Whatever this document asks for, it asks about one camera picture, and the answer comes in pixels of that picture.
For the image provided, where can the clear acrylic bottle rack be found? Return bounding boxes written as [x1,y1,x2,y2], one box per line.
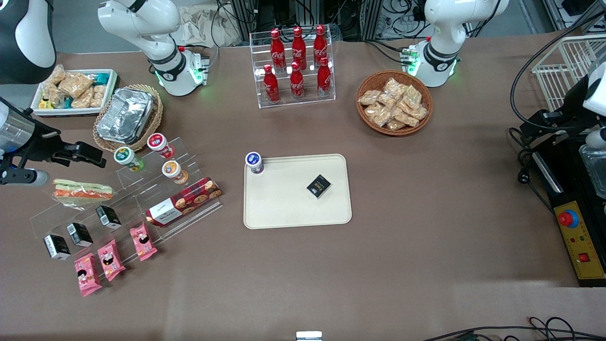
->
[250,28,337,110]

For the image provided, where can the blue lid yogurt cup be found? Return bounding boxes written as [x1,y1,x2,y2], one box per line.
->
[245,152,265,175]

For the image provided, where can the red plaid cookie box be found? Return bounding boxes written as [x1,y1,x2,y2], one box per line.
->
[145,177,223,227]

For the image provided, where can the white rectangular bin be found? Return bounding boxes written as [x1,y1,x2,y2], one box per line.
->
[30,69,119,117]

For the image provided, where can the aluminium frame rack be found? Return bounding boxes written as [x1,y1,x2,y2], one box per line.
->
[230,0,427,42]

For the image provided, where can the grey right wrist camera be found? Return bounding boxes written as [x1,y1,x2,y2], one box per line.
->
[0,168,51,187]

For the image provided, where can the steel food container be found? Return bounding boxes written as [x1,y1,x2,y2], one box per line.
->
[579,144,606,200]

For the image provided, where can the black machine yellow control panel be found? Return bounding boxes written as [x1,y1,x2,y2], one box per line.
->
[529,136,606,287]

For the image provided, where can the crumpled beige cloth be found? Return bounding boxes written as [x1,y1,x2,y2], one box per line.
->
[172,4,243,48]

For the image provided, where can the red cola bottle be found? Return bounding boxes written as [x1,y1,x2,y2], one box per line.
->
[263,64,280,104]
[313,24,329,67]
[316,56,332,97]
[270,29,287,72]
[289,61,305,100]
[291,26,307,70]

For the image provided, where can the large clear crispy snack packet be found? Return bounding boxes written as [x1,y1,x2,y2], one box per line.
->
[58,72,95,99]

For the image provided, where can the red lid yogurt cup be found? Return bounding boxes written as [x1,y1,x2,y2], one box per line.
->
[147,133,175,160]

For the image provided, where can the beige plastic tray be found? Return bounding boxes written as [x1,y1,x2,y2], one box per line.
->
[243,153,353,230]

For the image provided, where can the silver metal bar handle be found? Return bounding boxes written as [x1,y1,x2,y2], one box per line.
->
[533,152,564,195]

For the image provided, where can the black white-label small carton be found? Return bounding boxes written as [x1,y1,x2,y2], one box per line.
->
[96,205,122,231]
[43,234,71,261]
[66,222,94,248]

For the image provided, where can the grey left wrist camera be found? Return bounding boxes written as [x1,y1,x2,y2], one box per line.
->
[585,127,606,150]

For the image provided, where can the aluminium foil container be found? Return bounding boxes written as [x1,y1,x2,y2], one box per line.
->
[97,87,156,144]

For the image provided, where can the long black gripper cable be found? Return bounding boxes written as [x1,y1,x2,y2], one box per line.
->
[509,9,606,131]

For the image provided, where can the triangle sandwich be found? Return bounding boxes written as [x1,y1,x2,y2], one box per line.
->
[51,179,115,209]

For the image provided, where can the clear acrylic tiered stand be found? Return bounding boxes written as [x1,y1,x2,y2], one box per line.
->
[30,137,224,266]

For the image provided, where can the round wicker basket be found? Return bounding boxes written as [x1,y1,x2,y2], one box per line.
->
[356,70,434,137]

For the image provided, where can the pink snack packet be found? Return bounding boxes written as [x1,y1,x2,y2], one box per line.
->
[97,239,127,282]
[129,222,158,262]
[74,252,103,297]

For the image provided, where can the orange lid yogurt cup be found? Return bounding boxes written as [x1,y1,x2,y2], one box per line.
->
[162,160,189,185]

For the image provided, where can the black power cable with plug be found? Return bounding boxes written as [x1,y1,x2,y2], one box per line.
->
[508,127,555,215]

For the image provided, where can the black floor cables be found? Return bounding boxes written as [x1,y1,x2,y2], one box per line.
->
[420,316,606,341]

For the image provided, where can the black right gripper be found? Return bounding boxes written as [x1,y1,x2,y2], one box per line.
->
[21,128,107,169]

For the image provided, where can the green lid yogurt cup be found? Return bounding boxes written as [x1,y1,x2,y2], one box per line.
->
[114,146,144,172]

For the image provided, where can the oval wicker basket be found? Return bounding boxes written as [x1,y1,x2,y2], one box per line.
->
[92,84,164,153]

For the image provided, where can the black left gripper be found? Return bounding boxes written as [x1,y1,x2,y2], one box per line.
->
[519,78,598,145]

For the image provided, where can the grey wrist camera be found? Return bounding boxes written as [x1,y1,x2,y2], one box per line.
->
[585,127,606,150]
[0,168,51,187]

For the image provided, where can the black gold-print small box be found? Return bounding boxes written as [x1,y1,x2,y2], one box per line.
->
[306,174,332,199]

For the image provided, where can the white wire basket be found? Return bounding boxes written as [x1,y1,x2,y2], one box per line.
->
[531,34,606,112]

